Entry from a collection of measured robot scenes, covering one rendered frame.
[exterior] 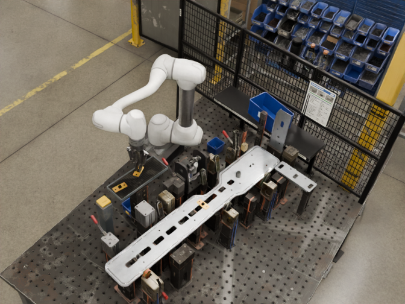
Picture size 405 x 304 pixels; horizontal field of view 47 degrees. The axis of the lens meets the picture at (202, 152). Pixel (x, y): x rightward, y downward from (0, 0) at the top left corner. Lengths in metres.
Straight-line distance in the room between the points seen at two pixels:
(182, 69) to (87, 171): 1.92
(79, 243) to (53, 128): 2.02
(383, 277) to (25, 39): 4.78
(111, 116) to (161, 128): 0.84
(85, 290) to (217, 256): 0.84
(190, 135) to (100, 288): 1.17
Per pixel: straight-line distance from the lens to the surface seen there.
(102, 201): 2.74
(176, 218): 2.85
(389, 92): 3.04
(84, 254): 3.11
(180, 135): 3.28
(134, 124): 2.47
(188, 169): 2.89
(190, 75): 2.86
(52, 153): 4.69
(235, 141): 3.11
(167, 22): 5.53
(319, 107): 3.31
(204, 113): 3.96
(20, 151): 4.78
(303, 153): 3.30
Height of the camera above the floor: 3.31
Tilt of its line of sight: 46 degrees down
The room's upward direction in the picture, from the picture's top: 5 degrees clockwise
